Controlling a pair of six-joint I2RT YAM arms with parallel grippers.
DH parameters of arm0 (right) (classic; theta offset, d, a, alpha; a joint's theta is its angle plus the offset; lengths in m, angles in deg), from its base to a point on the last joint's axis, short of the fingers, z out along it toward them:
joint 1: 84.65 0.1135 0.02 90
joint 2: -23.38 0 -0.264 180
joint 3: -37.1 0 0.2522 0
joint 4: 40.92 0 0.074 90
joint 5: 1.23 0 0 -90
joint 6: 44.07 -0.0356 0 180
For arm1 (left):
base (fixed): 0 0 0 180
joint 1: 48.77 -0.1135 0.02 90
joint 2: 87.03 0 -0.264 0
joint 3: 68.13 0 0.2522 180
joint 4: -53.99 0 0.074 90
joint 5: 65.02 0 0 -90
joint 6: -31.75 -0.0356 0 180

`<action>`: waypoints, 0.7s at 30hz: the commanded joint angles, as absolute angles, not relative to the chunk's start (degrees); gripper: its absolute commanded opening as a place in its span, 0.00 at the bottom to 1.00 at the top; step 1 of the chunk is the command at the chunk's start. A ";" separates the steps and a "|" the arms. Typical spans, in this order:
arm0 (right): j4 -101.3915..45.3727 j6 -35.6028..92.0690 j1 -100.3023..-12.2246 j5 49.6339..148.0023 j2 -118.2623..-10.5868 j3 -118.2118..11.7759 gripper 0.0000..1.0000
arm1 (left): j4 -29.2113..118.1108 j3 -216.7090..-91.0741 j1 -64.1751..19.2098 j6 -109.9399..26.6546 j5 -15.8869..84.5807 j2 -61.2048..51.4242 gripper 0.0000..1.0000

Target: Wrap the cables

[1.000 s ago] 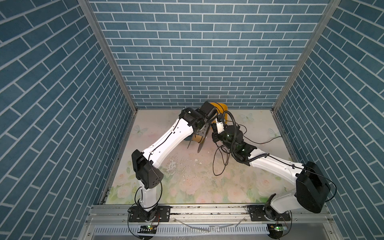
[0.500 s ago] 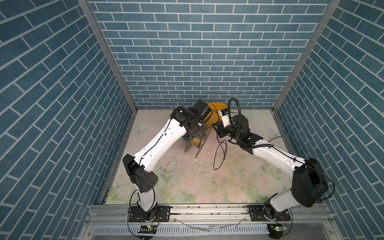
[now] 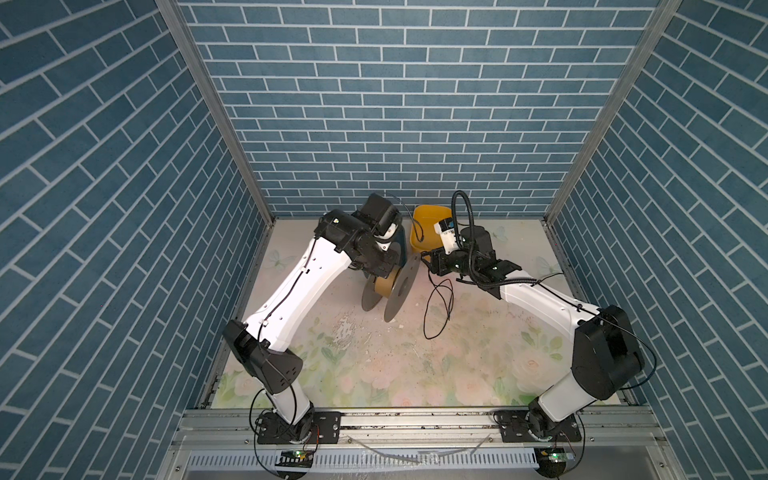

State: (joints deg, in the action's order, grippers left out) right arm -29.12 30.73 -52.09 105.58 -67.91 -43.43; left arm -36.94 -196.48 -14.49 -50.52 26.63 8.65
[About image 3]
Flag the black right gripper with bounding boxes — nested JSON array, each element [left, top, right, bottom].
[[419, 244, 479, 279]]

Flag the grey perforated cable spool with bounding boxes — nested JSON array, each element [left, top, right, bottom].
[[361, 242, 421, 323]]

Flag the black thin cable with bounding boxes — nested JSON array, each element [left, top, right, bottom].
[[410, 209, 565, 341]]

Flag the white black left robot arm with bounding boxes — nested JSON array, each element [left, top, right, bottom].
[[223, 194, 402, 441]]

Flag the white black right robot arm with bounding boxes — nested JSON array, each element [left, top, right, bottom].
[[424, 218, 646, 440]]

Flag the yellow plastic bin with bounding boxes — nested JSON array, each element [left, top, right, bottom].
[[410, 205, 451, 252]]

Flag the left green circuit board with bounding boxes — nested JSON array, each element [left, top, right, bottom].
[[275, 450, 315, 470]]

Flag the green circuit board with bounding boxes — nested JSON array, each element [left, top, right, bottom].
[[275, 450, 315, 470], [534, 447, 575, 479]]

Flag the right green circuit board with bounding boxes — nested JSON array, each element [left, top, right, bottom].
[[534, 447, 575, 479]]

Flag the black corrugated cable conduit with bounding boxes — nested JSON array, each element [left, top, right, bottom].
[[449, 190, 541, 288]]

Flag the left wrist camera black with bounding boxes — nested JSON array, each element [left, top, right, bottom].
[[354, 193, 402, 239]]

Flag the aluminium corner post right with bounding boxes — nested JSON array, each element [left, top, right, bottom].
[[542, 0, 682, 229]]

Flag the aluminium corner post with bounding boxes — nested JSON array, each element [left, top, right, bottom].
[[156, 0, 275, 229], [542, 0, 682, 229]]

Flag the aluminium corner post left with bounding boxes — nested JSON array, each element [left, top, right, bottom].
[[156, 0, 275, 229]]

